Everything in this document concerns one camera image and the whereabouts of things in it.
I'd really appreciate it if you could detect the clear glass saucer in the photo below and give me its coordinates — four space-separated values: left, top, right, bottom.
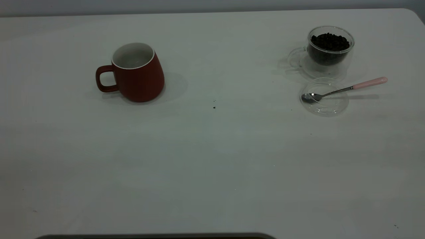
300 77 350 117

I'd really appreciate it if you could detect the metal spoon with pink handle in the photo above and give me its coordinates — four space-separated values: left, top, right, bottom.
301 77 388 104

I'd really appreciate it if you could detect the red ceramic mug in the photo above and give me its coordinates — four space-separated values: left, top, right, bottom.
96 42 165 103

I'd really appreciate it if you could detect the pile of dark coffee beans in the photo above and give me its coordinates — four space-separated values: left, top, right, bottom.
307 32 351 65

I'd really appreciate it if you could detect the clear glass cup with handle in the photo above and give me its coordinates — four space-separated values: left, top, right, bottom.
287 26 355 79

